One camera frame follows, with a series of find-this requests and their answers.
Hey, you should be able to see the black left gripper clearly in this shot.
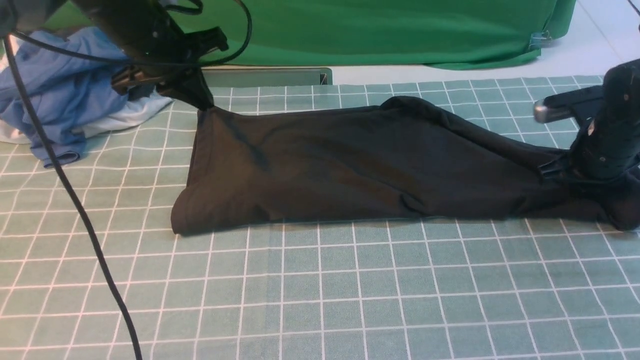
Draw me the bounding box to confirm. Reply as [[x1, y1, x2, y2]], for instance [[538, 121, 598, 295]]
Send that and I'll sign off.
[[107, 0, 215, 112]]

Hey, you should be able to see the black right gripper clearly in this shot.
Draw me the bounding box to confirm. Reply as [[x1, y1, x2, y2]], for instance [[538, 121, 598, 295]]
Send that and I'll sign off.
[[538, 60, 640, 183]]

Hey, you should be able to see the dark gray long-sleeve shirt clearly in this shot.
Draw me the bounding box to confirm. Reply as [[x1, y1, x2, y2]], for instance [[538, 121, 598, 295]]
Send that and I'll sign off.
[[170, 96, 639, 236]]

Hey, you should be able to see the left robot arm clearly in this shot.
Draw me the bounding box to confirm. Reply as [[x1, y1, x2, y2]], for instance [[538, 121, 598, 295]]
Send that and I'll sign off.
[[1, 0, 226, 111]]

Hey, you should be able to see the white crumpled garment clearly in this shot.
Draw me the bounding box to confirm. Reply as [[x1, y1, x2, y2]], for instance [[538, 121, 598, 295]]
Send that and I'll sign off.
[[1, 55, 172, 144]]

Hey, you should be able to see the blue crumpled garment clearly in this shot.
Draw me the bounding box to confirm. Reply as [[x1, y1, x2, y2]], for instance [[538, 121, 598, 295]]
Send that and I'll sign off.
[[0, 27, 130, 168]]

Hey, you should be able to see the metal binder clip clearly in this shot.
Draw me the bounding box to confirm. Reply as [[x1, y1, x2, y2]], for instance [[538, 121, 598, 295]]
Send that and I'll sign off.
[[527, 30, 553, 51]]

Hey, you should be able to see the green checkered table mat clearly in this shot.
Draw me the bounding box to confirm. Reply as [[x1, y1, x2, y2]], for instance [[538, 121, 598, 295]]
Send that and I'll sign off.
[[0, 76, 640, 360]]

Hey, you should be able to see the green backdrop cloth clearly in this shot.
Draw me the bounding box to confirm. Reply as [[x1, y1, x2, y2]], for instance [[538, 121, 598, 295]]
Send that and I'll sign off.
[[42, 0, 576, 71]]

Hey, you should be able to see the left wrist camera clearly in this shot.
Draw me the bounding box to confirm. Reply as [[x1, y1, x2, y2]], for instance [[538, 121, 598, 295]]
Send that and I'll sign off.
[[183, 26, 229, 60]]

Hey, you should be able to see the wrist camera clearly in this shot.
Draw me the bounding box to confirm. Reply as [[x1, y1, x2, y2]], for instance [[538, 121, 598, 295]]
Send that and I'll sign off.
[[183, 26, 229, 60], [534, 85, 604, 127]]

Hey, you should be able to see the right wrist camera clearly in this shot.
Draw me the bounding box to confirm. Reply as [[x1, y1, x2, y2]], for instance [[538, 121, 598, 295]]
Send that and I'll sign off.
[[534, 85, 604, 127]]

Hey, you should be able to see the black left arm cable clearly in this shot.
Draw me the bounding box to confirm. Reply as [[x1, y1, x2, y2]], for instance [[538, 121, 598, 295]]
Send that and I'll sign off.
[[0, 0, 253, 360]]

